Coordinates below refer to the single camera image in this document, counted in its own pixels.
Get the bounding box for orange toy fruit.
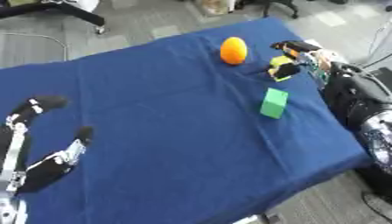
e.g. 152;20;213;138
219;36;250;66

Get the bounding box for black office chair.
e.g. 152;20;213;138
0;0;110;35

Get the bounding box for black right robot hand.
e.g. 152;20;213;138
266;40;325;79

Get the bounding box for green rectangular block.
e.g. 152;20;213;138
258;87;291;120

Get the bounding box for yellow-green block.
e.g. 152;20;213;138
268;55;298;82

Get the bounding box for black chair base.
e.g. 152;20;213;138
260;0;300;19

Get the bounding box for tan cardboard box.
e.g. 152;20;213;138
199;0;238;16

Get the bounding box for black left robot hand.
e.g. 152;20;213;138
0;94;97;194

